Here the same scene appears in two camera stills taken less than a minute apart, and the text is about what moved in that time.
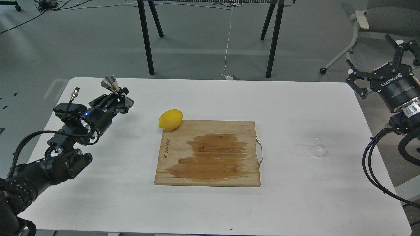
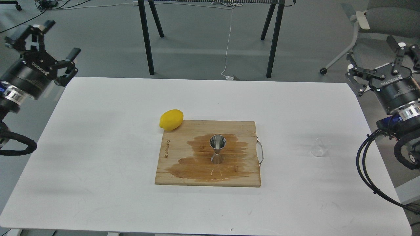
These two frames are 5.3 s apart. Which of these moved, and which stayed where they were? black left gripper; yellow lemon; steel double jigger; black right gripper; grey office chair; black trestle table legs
Moved: black left gripper; steel double jigger
Stayed: black right gripper; black trestle table legs; yellow lemon; grey office chair
